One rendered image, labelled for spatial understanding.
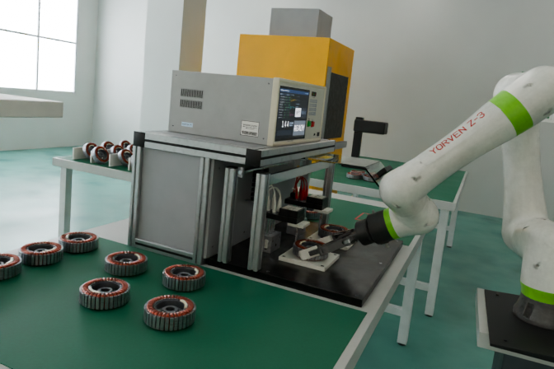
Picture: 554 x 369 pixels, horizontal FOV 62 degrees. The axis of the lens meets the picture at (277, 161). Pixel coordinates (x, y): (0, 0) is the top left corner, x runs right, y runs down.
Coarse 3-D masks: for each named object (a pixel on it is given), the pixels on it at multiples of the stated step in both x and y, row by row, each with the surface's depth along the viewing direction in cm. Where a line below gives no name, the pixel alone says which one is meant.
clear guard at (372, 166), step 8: (312, 160) 160; (320, 160) 159; (328, 160) 161; (336, 160) 163; (344, 160) 165; (352, 160) 168; (360, 160) 171; (368, 160) 173; (368, 168) 154; (376, 168) 163; (376, 176) 156
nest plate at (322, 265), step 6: (288, 252) 146; (330, 252) 151; (282, 258) 141; (288, 258) 141; (294, 258) 142; (300, 258) 142; (330, 258) 145; (336, 258) 147; (300, 264) 139; (306, 264) 138; (312, 264) 138; (318, 264) 138; (324, 264) 138; (330, 264) 141; (324, 270) 136
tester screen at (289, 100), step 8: (280, 88) 138; (280, 96) 139; (288, 96) 144; (296, 96) 150; (304, 96) 156; (280, 104) 140; (288, 104) 145; (296, 104) 151; (304, 104) 158; (280, 112) 140; (288, 112) 146; (280, 120) 141; (280, 128) 142; (288, 128) 148; (280, 136) 143; (288, 136) 148; (296, 136) 155
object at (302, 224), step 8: (280, 208) 145; (288, 208) 145; (296, 208) 146; (304, 208) 148; (272, 216) 146; (280, 216) 145; (288, 216) 144; (296, 216) 143; (304, 216) 149; (272, 224) 152; (288, 224) 145; (296, 224) 143; (304, 224) 144
